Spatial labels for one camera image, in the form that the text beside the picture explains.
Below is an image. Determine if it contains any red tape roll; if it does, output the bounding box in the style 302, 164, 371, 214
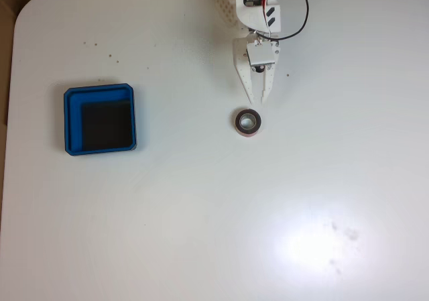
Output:
233, 108, 264, 137

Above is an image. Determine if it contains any blue square box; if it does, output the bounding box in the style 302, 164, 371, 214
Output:
62, 82, 138, 156

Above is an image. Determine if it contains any black square pad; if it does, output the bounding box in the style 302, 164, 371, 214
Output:
81, 100, 134, 149

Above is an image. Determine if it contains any white camera box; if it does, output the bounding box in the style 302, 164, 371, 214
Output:
246, 40, 277, 68

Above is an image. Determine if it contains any black camera cable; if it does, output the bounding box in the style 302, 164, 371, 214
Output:
254, 0, 310, 42

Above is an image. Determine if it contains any white perforated base plate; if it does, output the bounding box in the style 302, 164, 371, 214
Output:
215, 0, 241, 27

